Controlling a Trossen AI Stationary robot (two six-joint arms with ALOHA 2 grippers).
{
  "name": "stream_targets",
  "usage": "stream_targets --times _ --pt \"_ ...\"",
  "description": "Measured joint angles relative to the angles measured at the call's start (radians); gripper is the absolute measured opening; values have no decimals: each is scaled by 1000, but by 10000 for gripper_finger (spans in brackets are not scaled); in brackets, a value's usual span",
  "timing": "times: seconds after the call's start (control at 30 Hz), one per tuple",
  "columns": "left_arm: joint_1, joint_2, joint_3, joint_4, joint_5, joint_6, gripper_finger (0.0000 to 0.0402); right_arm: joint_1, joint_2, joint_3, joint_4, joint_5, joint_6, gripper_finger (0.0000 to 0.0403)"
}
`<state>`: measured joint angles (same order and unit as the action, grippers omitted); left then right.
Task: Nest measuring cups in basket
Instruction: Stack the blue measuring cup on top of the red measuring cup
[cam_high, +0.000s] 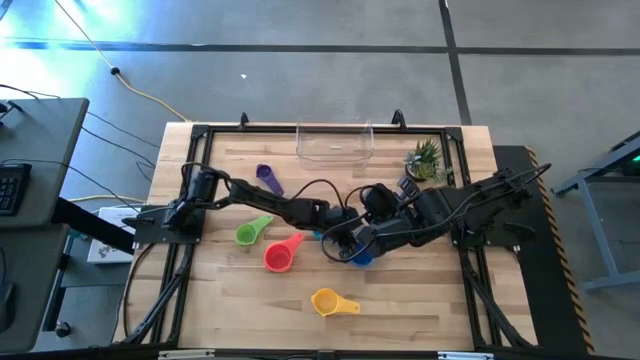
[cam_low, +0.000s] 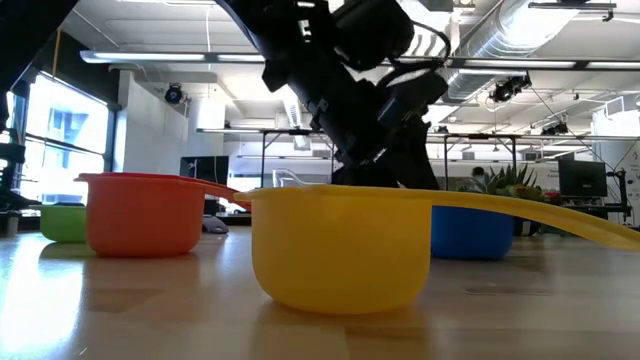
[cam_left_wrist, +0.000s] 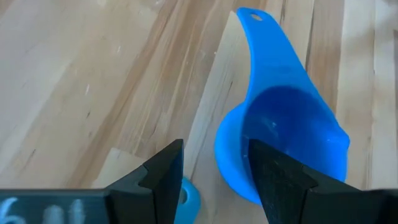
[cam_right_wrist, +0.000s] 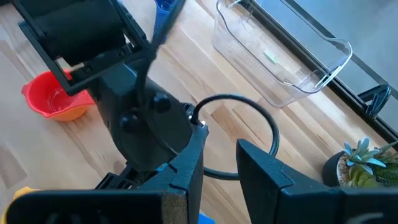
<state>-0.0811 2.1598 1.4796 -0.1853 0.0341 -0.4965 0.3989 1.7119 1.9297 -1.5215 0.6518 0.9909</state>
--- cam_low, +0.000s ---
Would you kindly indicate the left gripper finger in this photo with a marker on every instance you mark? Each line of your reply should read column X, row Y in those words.
column 422, row 160

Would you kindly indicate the yellow measuring cup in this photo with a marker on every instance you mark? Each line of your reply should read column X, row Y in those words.
column 340, row 250

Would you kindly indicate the blue measuring cup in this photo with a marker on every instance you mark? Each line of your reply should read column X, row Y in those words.
column 470, row 232

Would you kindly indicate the purple measuring cup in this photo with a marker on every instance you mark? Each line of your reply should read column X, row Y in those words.
column 216, row 226

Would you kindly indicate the orange measuring cup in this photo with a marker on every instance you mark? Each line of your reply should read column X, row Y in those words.
column 145, row 220

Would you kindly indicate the green measuring cup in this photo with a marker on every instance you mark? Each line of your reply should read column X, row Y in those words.
column 62, row 225

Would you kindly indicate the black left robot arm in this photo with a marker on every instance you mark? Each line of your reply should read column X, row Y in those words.
column 310, row 75

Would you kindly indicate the clear plastic basket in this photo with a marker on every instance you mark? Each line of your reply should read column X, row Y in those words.
column 282, row 177

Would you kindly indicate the person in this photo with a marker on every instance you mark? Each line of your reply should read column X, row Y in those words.
column 478, row 173

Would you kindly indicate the potted succulent plant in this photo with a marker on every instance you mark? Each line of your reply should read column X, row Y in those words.
column 507, row 182

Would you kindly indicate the black computer monitor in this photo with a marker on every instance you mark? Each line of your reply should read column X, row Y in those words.
column 205, row 170
column 582, row 177

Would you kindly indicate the black monitor stand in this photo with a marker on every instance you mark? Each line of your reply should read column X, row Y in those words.
column 620, row 190

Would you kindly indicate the black bar with light strips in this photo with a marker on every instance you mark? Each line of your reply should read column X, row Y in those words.
column 150, row 56

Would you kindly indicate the large window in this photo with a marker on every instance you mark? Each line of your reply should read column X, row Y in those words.
column 65, row 145

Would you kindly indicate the black equipment stand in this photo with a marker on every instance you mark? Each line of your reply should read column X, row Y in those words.
column 10, row 160

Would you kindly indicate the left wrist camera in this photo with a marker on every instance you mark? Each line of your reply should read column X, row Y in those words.
column 410, row 95

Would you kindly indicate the black metal frame rig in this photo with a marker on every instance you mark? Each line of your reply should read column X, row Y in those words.
column 290, row 132

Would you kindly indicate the black ceiling camera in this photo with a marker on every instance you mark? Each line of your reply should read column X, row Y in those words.
column 555, row 129
column 510, row 87
column 173, row 93

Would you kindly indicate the black aluminium table frame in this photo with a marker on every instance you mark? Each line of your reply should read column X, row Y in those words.
column 240, row 220

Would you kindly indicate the silver ventilation duct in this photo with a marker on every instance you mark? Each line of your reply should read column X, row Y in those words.
column 500, row 40

